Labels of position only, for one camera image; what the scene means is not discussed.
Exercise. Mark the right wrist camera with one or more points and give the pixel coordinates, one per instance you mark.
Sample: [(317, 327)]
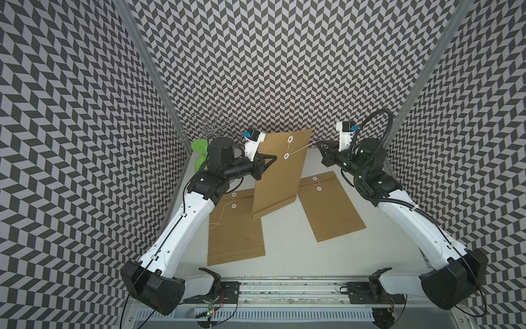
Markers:
[(346, 133)]

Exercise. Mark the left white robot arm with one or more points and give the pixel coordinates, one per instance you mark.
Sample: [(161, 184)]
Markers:
[(151, 280)]

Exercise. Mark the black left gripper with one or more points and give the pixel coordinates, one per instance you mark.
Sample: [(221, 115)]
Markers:
[(259, 164)]

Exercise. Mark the aluminium front rail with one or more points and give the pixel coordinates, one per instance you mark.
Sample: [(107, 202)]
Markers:
[(273, 290)]

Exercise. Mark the brown file bag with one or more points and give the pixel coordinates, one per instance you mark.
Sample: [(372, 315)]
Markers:
[(328, 208), (233, 235), (280, 182)]

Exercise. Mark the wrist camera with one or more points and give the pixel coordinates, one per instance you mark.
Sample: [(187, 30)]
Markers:
[(253, 138), (346, 133)]

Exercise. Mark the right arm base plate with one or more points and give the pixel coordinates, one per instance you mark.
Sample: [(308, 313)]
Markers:
[(370, 293)]

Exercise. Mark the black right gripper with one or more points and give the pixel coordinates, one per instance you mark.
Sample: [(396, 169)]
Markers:
[(328, 153)]

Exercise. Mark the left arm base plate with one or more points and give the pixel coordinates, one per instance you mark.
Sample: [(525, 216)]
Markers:
[(225, 292)]

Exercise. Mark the metal wire cup rack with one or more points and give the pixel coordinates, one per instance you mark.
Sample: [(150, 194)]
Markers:
[(203, 123)]

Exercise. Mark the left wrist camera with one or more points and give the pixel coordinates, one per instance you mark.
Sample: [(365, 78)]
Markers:
[(253, 138)]

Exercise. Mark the green plastic goblet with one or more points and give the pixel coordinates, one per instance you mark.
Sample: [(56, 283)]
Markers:
[(201, 147)]

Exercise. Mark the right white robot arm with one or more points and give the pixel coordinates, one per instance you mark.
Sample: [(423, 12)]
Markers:
[(456, 272)]

